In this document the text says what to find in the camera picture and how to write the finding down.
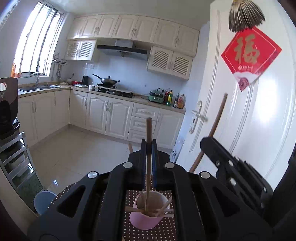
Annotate dark wooden chopstick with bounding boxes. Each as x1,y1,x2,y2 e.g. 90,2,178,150
145,118,152,213

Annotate lower kitchen cabinets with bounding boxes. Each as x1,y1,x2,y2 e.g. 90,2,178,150
18,87,185,149

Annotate kitchen cabinets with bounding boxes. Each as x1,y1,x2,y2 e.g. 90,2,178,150
65,14,199,80
18,87,185,149

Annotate upper kitchen cabinets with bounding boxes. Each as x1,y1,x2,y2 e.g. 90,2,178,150
65,14,199,80

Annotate pink cup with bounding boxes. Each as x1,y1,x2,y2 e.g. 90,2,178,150
129,191,168,230

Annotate wooden chopstick in cup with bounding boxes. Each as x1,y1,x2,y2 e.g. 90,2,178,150
125,206,147,213
156,197,173,217

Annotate white door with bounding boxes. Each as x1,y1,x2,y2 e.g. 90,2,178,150
177,1,295,188

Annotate dark sauce bottle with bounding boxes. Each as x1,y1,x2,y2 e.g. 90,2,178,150
173,93,179,108

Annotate brown polka dot tablecloth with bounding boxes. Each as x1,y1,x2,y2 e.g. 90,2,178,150
49,185,205,241

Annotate green bottle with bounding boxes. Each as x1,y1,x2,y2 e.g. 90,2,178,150
166,90,173,106

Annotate orange bottle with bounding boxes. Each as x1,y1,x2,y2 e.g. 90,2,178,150
178,94,186,109

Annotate green electric cooker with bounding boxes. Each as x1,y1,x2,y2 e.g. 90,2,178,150
148,88,164,103

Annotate gas stove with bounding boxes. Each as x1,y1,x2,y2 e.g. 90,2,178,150
90,84,134,98

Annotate black wok with lid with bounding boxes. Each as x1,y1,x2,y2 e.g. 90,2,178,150
93,74,120,85

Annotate black kettle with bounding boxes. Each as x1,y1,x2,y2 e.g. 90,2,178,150
82,75,89,86

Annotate blue plastic stool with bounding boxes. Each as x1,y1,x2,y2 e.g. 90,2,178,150
34,190,56,215

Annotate black range hood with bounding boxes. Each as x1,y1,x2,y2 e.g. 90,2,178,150
96,40,149,61

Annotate red fu door poster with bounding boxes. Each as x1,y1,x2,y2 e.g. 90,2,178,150
221,27,282,91

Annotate metal shelf rack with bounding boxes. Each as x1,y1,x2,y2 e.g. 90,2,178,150
1,132,35,191

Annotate sink faucet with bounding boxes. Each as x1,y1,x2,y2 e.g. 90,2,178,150
34,64,41,90

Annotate black air fryer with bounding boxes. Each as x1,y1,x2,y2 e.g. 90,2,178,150
1,77,20,140

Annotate window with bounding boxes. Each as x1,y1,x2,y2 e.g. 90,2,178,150
11,1,65,77

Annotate feather fan on door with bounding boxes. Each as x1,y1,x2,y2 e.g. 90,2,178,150
228,0,265,33

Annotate silver door handle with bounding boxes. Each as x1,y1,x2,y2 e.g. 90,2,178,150
189,100,208,134

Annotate wall utensil rack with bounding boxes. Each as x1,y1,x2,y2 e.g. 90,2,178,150
51,52,68,82

